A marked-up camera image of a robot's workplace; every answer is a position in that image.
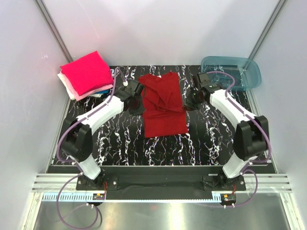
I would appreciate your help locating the folded white t-shirt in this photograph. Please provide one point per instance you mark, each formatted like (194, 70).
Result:
(73, 95)

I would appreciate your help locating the right aluminium frame post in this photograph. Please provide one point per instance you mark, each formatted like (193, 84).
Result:
(268, 26)

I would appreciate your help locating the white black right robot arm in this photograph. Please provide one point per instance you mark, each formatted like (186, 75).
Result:
(251, 138)

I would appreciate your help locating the folded teal t-shirt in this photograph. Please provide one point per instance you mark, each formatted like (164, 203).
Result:
(103, 92)

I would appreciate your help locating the folded magenta t-shirt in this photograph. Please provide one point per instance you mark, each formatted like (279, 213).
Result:
(88, 73)

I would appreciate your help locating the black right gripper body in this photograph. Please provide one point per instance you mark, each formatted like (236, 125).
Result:
(193, 101)

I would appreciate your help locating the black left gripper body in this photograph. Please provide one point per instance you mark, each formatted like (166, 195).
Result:
(137, 108)

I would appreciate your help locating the small electronics board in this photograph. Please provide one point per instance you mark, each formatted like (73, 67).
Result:
(99, 196)
(230, 198)

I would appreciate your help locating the teal translucent plastic bin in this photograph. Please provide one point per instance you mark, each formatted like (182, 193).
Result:
(245, 72)

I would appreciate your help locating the right small electronics board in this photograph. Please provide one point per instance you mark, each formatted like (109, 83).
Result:
(230, 198)

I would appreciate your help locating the left small electronics board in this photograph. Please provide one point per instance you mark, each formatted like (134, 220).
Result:
(99, 196)

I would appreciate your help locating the white slotted cable duct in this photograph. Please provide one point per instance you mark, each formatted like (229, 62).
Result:
(88, 197)

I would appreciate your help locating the left aluminium frame post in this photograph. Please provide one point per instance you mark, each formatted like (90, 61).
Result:
(53, 29)

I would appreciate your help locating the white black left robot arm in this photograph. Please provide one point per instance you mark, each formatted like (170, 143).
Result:
(76, 139)

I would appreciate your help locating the aluminium frame post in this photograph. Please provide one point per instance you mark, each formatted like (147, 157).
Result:
(53, 29)
(268, 26)

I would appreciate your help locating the dark red t-shirt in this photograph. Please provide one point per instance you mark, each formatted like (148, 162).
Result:
(164, 114)

